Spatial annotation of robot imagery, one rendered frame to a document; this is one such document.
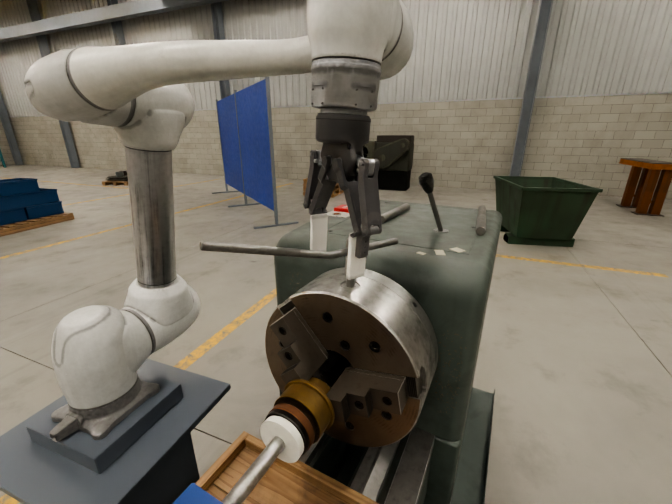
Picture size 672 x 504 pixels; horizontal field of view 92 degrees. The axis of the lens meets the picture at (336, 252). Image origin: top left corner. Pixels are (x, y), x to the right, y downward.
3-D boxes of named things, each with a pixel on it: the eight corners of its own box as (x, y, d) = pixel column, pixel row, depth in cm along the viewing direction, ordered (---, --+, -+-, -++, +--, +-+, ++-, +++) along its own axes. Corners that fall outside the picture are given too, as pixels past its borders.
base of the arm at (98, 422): (30, 432, 79) (23, 414, 77) (117, 373, 98) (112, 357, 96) (81, 456, 73) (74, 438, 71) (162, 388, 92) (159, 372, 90)
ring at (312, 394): (293, 360, 54) (256, 397, 46) (343, 379, 50) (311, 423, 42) (296, 404, 57) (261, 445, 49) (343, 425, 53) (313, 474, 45)
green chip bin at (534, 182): (485, 224, 572) (493, 175, 543) (543, 227, 556) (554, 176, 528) (510, 249, 448) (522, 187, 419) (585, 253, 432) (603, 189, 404)
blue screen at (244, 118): (211, 193, 881) (199, 98, 801) (241, 191, 917) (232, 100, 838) (254, 229, 543) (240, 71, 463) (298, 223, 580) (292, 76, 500)
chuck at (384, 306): (290, 377, 77) (290, 256, 66) (420, 438, 64) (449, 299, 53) (266, 403, 70) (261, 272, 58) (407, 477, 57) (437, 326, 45)
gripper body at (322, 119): (304, 110, 45) (303, 178, 48) (338, 110, 39) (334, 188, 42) (347, 114, 49) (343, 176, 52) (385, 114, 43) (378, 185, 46)
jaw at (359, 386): (353, 353, 58) (419, 363, 52) (358, 377, 59) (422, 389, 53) (322, 394, 49) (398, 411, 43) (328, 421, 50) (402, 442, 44)
